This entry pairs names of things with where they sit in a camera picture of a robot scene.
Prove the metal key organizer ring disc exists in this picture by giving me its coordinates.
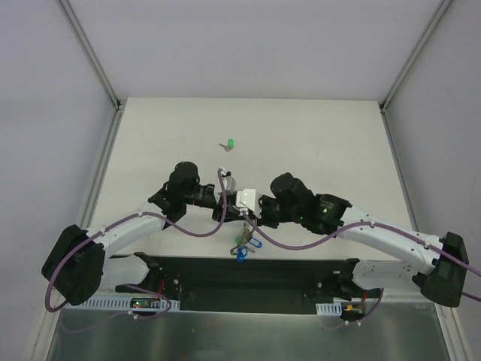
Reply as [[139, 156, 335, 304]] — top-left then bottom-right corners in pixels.
[[238, 221, 254, 247]]

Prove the key with black tag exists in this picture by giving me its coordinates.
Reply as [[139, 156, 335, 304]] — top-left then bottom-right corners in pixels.
[[230, 246, 240, 256]]

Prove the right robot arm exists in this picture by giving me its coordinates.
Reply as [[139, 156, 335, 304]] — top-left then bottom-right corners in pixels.
[[236, 173, 469, 308]]

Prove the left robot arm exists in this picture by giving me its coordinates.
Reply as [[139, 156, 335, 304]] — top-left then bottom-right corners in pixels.
[[41, 162, 236, 312]]

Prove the blue tag key bunch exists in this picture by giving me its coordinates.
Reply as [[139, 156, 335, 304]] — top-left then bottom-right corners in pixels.
[[246, 237, 262, 253]]

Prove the key with green tag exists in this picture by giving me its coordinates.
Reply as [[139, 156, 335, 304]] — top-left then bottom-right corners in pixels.
[[219, 138, 234, 152]]

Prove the blue tag with label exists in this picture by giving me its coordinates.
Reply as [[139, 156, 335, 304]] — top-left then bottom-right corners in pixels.
[[236, 247, 248, 262]]

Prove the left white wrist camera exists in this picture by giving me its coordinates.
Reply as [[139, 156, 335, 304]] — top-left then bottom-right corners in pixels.
[[217, 168, 237, 197]]

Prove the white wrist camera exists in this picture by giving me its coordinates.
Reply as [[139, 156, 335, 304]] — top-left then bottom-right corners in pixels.
[[234, 189, 262, 218], [217, 168, 237, 197]]

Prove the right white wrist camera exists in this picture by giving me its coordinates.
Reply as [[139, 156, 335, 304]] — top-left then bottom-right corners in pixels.
[[234, 189, 262, 218]]

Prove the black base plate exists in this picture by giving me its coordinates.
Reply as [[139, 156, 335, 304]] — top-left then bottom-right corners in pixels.
[[136, 256, 380, 314]]

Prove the right white cable duct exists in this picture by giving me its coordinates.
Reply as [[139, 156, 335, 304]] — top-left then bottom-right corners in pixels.
[[316, 302, 343, 317]]

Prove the white cable duct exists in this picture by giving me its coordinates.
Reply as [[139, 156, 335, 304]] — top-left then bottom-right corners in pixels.
[[66, 295, 180, 312], [316, 302, 343, 317]]

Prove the left white cable duct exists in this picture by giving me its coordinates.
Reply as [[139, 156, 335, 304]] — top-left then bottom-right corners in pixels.
[[66, 295, 180, 312]]

